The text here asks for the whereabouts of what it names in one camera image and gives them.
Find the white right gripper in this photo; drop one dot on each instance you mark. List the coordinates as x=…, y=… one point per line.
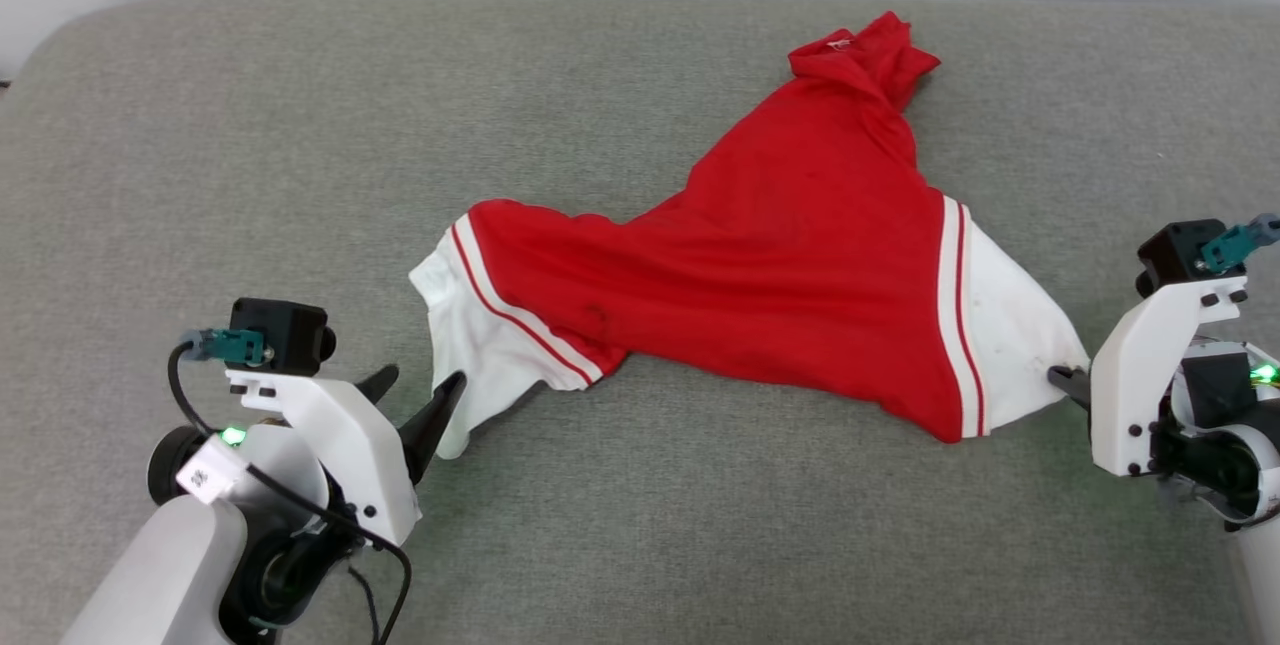
x=1135, y=385

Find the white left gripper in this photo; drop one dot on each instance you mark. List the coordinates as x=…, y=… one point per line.
x=340, y=445

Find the red and white garment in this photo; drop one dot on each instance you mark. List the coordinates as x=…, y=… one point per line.
x=780, y=265

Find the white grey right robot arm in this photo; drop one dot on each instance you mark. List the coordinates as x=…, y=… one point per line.
x=1225, y=445

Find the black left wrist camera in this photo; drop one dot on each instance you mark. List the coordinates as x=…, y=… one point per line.
x=280, y=333

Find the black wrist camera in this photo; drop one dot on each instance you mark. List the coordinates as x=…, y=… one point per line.
x=1175, y=255
x=280, y=333

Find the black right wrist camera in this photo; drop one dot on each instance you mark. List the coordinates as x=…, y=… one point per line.
x=1175, y=255

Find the teal left camera connector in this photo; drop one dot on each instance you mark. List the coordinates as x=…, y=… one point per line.
x=232, y=345

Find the teal camera connector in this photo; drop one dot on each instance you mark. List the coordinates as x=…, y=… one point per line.
x=1235, y=245
x=232, y=345

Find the teal right camera connector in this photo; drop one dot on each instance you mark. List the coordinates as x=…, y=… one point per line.
x=1235, y=245

